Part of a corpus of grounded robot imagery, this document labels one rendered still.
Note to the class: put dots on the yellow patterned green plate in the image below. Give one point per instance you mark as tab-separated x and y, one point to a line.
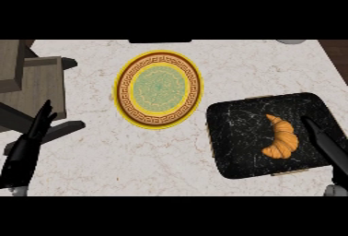
158	89

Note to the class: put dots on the golden brown croissant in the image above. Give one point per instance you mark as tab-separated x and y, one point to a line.
283	138

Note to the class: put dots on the pale grey round object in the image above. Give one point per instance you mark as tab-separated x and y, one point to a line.
290	41

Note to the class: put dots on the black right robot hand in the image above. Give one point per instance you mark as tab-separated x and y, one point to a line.
330	147

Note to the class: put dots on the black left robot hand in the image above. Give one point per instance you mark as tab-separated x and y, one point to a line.
25	147

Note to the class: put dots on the black marble tray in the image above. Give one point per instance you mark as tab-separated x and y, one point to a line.
245	135

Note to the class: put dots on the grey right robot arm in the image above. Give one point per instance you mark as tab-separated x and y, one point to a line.
336	190

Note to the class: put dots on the grey wooden stand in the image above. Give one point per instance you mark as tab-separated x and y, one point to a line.
31	86

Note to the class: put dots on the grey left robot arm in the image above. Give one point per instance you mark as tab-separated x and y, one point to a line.
19	191

